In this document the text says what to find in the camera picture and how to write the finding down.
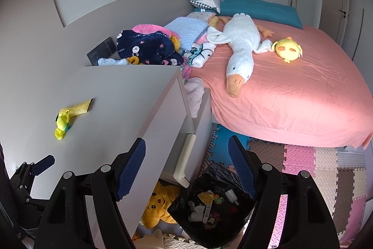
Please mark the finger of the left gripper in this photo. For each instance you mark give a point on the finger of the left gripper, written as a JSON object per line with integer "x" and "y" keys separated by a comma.
{"x": 42, "y": 165}

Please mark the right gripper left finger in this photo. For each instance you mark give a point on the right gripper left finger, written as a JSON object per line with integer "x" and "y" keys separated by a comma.
{"x": 82, "y": 202}

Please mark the black trash bag bin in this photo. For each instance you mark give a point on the black trash bag bin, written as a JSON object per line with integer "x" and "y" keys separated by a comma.
{"x": 214, "y": 208}

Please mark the yellow green frog toy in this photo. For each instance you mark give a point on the yellow green frog toy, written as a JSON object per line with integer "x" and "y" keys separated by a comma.
{"x": 62, "y": 124}

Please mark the colourful foam floor mats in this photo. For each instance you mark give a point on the colourful foam floor mats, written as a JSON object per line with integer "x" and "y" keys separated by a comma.
{"x": 340, "y": 175}

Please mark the yellow pikachu plush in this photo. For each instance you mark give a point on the yellow pikachu plush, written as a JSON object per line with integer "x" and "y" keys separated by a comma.
{"x": 157, "y": 207}

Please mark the pink bed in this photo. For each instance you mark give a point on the pink bed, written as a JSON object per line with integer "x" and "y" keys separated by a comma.
{"x": 320, "y": 100}

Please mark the white small cloth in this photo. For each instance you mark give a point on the white small cloth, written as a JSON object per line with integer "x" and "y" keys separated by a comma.
{"x": 112, "y": 62}

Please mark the navy cartoon pajama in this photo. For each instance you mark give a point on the navy cartoon pajama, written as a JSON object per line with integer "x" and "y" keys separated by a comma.
{"x": 153, "y": 48}

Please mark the yellow chick plush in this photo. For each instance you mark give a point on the yellow chick plush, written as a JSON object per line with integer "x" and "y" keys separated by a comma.
{"x": 287, "y": 49}

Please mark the pink garment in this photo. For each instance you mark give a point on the pink garment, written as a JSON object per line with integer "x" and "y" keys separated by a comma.
{"x": 150, "y": 28}

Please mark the pink fluffy cloth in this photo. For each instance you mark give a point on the pink fluffy cloth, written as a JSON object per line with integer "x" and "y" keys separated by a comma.
{"x": 194, "y": 89}

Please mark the white cartoon print cloth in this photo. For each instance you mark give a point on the white cartoon print cloth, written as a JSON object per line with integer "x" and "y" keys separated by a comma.
{"x": 200, "y": 53}

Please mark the white goose plush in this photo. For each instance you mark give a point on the white goose plush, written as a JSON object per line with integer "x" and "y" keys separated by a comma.
{"x": 245, "y": 38}

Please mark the light blue blanket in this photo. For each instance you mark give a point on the light blue blanket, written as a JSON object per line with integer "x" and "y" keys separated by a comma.
{"x": 188, "y": 29}

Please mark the teal long pillow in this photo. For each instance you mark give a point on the teal long pillow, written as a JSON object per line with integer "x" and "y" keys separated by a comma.
{"x": 262, "y": 10}

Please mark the black wall socket panel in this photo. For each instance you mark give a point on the black wall socket panel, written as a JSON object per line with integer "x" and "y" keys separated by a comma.
{"x": 104, "y": 50}

